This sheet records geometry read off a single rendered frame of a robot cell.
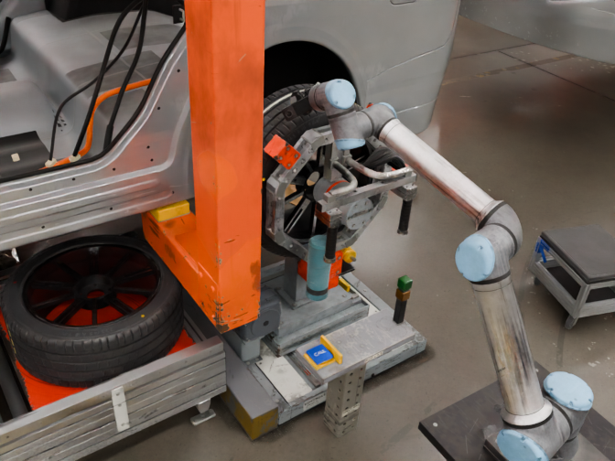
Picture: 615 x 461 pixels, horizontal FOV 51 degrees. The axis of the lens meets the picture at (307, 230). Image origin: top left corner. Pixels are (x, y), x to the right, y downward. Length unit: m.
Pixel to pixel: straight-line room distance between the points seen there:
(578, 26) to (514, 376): 2.98
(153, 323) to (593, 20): 3.29
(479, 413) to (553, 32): 2.85
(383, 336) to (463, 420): 0.40
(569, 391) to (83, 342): 1.59
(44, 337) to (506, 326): 1.52
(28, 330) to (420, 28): 1.98
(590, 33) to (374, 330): 2.75
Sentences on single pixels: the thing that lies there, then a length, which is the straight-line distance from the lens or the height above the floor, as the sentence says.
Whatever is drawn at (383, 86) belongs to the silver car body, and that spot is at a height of 1.04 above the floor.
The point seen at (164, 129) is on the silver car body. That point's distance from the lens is 2.40.
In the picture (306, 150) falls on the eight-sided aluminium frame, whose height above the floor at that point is 1.08.
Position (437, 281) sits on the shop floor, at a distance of 3.45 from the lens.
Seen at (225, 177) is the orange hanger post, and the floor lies 1.14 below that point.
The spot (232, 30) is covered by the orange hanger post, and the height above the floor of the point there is 1.57.
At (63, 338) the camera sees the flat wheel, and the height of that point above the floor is 0.50.
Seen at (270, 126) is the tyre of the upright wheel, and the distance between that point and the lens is 2.28.
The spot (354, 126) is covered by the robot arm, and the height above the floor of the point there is 1.25.
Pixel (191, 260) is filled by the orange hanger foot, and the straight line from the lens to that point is 2.34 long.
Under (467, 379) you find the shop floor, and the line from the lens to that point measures 2.97.
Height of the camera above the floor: 2.10
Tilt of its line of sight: 35 degrees down
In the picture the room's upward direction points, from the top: 4 degrees clockwise
